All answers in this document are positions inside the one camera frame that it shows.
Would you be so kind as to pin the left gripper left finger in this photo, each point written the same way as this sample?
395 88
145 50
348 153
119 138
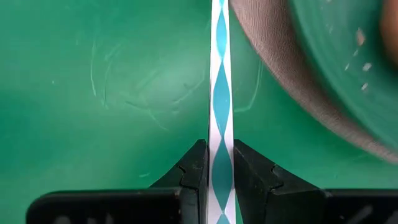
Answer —
186 193

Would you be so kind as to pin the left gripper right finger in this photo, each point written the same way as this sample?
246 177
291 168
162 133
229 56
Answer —
264 199

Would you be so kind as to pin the white teal patterned straw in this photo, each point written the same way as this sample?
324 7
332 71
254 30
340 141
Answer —
221 93

